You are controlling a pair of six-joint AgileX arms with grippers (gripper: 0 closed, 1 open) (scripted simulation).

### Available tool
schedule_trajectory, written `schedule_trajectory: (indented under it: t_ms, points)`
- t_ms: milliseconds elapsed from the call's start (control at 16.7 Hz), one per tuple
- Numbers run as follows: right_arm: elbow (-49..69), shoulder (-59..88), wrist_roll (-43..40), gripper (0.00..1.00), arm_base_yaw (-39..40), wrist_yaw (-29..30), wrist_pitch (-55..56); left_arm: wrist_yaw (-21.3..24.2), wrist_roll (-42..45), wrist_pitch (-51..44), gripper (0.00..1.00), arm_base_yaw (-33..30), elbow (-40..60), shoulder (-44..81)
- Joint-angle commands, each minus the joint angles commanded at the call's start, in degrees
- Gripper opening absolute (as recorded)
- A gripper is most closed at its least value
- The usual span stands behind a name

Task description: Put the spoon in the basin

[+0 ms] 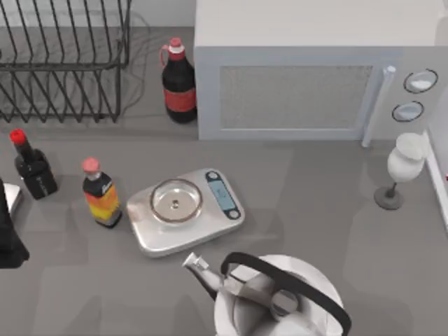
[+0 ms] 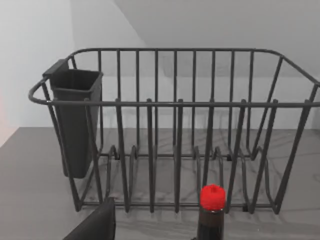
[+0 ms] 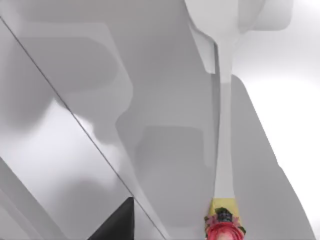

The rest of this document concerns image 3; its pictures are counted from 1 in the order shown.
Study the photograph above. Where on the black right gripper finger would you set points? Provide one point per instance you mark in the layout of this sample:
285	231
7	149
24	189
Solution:
120	225

